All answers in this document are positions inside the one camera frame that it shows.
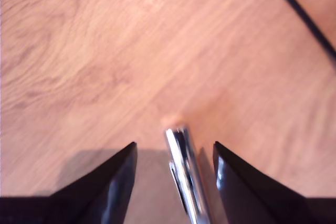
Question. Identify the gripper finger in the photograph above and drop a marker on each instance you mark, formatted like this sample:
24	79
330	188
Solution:
105	197
249	197

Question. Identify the metallic silver laser pointer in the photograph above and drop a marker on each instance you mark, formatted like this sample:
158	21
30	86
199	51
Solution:
183	171

